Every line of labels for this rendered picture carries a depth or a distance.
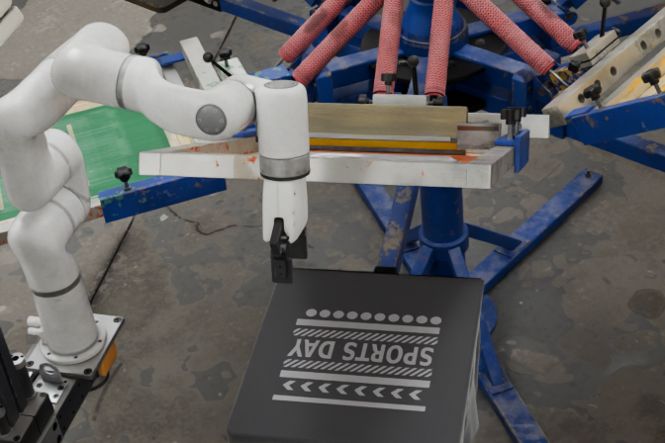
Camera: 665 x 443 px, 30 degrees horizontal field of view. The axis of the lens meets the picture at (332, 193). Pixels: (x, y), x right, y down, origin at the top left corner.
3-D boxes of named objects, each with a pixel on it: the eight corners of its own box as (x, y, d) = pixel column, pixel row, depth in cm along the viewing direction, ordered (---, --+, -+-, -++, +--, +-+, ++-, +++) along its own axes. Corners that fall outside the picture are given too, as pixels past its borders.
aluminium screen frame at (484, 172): (490, 189, 194) (491, 164, 194) (139, 175, 207) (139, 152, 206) (523, 156, 271) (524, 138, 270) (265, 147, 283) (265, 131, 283)
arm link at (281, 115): (198, 84, 180) (225, 67, 189) (203, 153, 184) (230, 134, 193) (295, 90, 176) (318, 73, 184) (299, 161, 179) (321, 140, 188)
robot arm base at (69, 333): (15, 359, 231) (-7, 297, 222) (45, 313, 240) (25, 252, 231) (91, 369, 227) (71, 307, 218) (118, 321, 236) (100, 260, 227)
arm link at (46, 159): (-45, 92, 193) (19, 32, 207) (0, 270, 217) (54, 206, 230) (36, 109, 189) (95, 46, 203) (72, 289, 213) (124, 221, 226)
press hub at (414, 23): (505, 365, 374) (496, -40, 293) (377, 356, 383) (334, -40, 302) (515, 280, 404) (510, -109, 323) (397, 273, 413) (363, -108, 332)
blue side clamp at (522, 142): (519, 172, 241) (520, 136, 240) (493, 171, 242) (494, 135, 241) (528, 161, 270) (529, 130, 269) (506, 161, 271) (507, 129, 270)
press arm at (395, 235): (368, 428, 246) (366, 407, 242) (338, 425, 247) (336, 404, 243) (445, 89, 341) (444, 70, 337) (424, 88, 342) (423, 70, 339)
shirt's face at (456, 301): (454, 452, 228) (454, 450, 227) (227, 432, 237) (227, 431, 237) (481, 280, 265) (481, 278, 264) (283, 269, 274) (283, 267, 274)
